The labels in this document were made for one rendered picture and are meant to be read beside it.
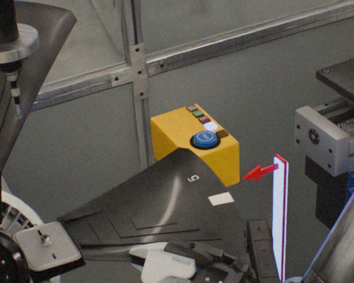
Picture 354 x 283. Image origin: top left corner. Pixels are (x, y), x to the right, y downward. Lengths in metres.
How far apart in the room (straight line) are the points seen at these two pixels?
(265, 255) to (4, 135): 0.34
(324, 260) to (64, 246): 0.32
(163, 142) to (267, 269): 0.55
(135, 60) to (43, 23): 0.77
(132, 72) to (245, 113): 0.38
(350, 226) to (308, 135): 0.65
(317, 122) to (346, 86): 0.10
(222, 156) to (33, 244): 0.46
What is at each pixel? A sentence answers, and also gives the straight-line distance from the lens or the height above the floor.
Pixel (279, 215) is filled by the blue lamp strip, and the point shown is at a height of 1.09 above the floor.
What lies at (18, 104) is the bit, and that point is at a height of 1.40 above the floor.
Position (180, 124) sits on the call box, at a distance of 1.35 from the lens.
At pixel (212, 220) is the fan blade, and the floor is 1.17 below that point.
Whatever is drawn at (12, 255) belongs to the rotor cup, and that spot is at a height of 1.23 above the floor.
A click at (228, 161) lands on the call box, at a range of 1.31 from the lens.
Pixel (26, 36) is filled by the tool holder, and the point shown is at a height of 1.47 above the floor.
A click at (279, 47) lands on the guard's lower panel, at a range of 1.92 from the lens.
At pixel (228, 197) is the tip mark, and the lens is 1.01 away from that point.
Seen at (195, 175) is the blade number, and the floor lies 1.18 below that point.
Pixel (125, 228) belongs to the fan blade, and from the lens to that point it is 0.95.
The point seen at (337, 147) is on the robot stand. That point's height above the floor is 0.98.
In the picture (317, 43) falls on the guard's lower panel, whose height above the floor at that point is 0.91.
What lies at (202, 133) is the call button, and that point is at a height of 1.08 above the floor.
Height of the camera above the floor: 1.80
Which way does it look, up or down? 34 degrees down
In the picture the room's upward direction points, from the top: 4 degrees counter-clockwise
